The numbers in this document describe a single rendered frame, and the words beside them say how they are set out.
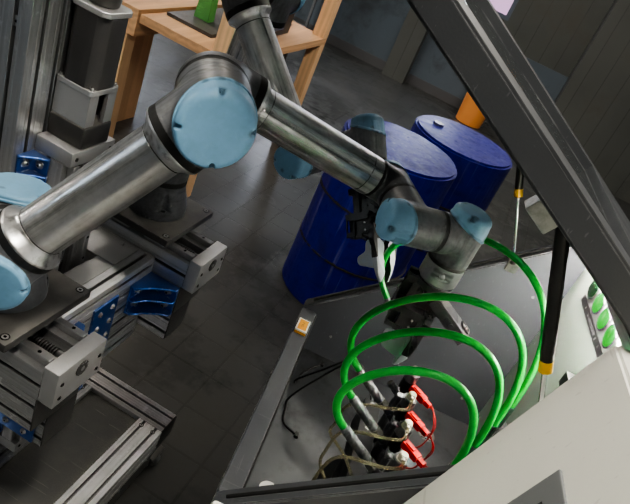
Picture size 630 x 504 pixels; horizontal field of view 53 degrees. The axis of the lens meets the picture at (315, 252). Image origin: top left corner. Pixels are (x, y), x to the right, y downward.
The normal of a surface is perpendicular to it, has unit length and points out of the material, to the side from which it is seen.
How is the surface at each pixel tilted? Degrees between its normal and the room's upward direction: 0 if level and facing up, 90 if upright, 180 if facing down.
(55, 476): 0
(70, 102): 90
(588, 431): 76
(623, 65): 90
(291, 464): 0
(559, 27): 90
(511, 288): 90
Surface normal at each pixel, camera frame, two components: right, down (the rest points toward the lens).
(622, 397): -0.79, -0.60
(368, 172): 0.36, 0.30
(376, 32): -0.36, 0.37
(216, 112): 0.28, 0.50
